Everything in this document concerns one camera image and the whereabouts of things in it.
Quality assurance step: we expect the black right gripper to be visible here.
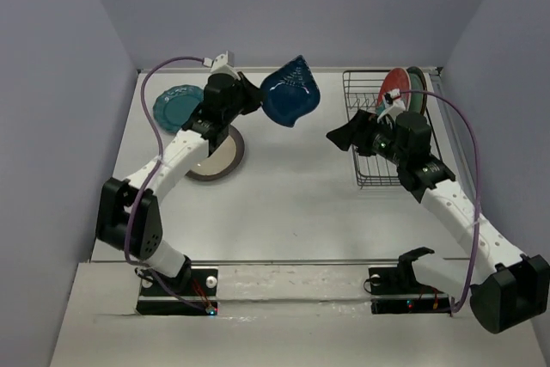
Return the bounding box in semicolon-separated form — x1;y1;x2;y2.
326;109;407;166

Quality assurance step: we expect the navy leaf shaped dish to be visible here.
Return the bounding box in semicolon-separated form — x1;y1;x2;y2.
260;55;321;128

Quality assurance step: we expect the silver rimmed cream plate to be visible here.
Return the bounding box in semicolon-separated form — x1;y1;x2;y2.
186;125;246;182

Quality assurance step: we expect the red teal floral plate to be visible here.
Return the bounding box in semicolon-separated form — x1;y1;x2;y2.
375;68;411;115

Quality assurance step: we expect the light green round plate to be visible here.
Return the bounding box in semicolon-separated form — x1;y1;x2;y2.
406;66;427;115

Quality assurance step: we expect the dark teal round plate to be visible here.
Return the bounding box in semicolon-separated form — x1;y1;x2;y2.
412;65;430;114

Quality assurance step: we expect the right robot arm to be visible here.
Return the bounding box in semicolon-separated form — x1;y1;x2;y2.
327;111;549;333

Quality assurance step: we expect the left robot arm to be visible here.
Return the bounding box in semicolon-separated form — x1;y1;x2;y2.
95;72;266;294

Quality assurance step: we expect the teal scalloped plate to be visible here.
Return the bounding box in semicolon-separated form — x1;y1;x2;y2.
153;84;204;134

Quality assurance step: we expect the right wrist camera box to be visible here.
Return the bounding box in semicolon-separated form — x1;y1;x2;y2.
376;89;406;123

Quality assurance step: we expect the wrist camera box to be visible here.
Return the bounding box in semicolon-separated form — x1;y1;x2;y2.
376;89;406;123
202;51;239;78

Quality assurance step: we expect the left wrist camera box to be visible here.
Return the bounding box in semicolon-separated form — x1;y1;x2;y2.
202;51;239;78

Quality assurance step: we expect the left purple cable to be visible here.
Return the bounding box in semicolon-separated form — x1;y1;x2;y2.
124;55;214;312

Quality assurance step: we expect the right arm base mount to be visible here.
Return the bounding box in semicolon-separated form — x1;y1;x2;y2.
363;247;451;315

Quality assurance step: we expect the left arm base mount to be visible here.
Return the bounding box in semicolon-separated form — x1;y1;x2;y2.
134;266;219;316

